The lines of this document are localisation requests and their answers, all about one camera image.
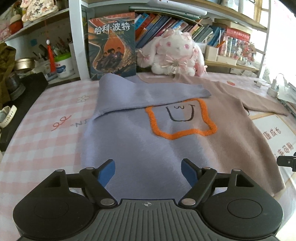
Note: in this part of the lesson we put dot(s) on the dark metal pot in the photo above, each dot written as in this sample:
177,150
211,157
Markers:
15,87

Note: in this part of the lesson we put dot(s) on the floral paper plaque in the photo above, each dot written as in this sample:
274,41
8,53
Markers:
39,9

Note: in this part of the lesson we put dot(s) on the row of colourful books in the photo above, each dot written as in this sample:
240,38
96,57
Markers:
161,25

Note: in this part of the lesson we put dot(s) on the white wristwatch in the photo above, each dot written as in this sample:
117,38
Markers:
8,115

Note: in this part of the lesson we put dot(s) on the white and pink plush bunny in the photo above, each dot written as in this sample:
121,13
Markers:
175,51

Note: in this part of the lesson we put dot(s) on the white charger plug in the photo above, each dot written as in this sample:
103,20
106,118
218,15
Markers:
273,89

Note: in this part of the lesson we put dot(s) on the lavender and tan sweater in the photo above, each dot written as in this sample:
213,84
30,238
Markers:
143,148

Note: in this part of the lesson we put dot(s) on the red printed card set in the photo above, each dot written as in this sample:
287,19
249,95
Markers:
239,46

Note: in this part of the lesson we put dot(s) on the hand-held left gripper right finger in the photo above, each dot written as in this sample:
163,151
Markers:
188,172

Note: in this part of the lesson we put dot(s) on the fantasy novel with dragon cover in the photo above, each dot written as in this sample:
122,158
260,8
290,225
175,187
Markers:
111,46

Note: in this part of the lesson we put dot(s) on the round metal tin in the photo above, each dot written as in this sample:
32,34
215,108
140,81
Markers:
24,64

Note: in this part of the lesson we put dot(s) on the tall cream cardboard box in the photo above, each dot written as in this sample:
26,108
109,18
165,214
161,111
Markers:
211,53

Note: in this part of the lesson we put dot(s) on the flat cream cardboard box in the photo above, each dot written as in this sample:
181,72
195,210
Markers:
226,60

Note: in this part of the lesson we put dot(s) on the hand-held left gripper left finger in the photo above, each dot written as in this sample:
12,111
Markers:
106,172

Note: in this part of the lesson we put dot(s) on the white jar with green lid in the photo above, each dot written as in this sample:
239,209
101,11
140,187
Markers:
64,67

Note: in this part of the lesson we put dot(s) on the white tablet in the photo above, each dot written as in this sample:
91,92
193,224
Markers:
180,7

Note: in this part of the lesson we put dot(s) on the small white adapter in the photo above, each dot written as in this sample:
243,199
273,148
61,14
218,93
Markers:
260,83

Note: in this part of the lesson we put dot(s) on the white shelf unit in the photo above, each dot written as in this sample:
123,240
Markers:
76,46

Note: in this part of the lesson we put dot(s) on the olive jacket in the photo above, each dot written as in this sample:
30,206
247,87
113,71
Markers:
5,69

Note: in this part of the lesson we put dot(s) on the bunch of pens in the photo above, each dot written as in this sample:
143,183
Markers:
60,47

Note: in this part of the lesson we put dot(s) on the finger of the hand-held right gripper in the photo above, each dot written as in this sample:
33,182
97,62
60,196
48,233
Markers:
285,161

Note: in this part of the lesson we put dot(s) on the red tassel charm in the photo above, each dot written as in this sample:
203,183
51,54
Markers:
51,58

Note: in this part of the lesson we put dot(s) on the red round figurine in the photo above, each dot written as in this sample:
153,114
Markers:
15,24

